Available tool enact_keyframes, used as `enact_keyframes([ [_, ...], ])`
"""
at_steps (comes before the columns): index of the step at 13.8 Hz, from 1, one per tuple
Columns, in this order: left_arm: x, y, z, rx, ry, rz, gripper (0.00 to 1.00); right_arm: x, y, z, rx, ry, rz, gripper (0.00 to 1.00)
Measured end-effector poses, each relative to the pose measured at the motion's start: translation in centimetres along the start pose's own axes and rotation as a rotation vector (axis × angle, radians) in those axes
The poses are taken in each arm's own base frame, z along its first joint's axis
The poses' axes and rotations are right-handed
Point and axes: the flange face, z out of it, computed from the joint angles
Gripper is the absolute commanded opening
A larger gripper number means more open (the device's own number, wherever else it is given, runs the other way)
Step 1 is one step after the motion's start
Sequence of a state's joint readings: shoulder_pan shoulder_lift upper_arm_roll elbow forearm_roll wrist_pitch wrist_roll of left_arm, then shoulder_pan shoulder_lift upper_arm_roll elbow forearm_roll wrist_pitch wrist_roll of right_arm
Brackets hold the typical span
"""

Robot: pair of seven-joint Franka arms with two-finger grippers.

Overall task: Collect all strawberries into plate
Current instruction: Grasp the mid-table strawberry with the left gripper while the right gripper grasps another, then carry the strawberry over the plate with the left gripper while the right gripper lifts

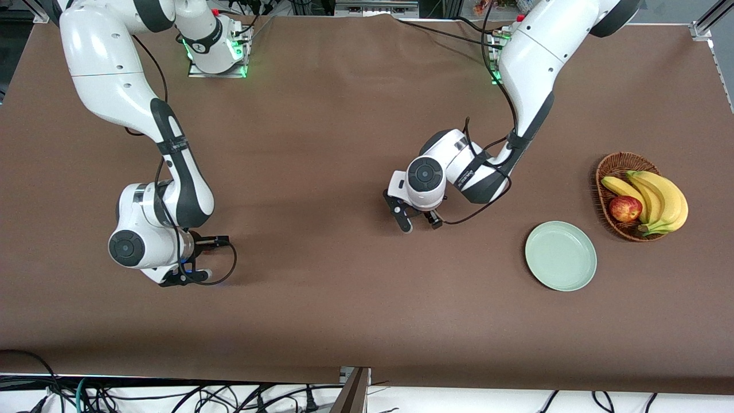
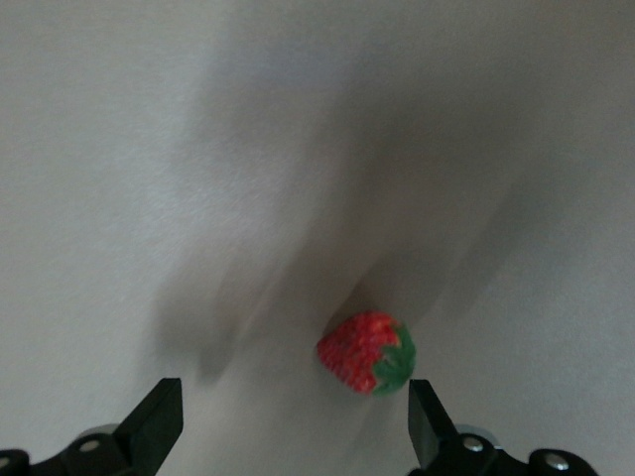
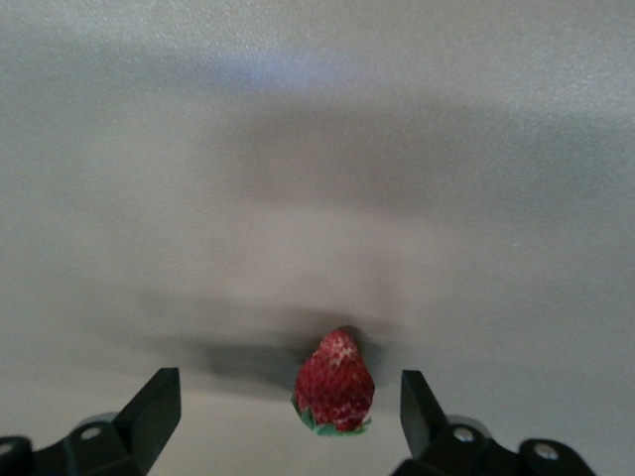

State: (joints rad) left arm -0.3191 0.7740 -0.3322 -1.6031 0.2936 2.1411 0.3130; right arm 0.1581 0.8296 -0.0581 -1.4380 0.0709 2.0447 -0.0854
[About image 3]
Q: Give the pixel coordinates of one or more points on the red strawberry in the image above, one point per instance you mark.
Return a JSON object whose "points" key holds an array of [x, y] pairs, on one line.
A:
{"points": [[337, 387]]}

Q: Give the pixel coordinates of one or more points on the brown table cover sheet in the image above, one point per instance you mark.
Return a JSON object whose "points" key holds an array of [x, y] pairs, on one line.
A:
{"points": [[297, 149]]}

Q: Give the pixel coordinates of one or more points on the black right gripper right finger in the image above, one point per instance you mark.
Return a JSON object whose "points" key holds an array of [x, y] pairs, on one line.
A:
{"points": [[426, 436]]}

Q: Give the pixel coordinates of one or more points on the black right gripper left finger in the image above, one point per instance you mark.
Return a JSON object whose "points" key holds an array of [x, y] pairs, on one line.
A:
{"points": [[139, 426]]}

